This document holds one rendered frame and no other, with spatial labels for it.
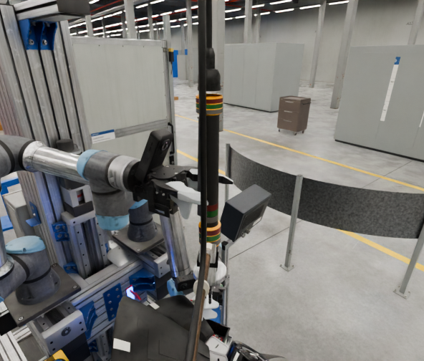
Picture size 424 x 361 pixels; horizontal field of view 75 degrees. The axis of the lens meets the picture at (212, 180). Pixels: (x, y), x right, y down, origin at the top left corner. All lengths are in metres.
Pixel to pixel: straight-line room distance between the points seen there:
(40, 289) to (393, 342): 2.29
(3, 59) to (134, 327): 0.96
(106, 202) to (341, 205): 2.06
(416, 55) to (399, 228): 4.43
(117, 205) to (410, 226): 2.34
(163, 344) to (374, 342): 2.10
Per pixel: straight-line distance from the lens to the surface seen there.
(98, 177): 0.65
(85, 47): 2.35
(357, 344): 2.52
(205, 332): 0.85
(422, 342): 2.76
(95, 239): 1.43
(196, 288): 0.46
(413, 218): 2.65
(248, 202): 1.35
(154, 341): 0.62
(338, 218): 2.54
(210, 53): 0.45
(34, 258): 1.20
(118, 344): 0.58
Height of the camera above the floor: 1.88
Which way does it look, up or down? 24 degrees down
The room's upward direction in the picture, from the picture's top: straight up
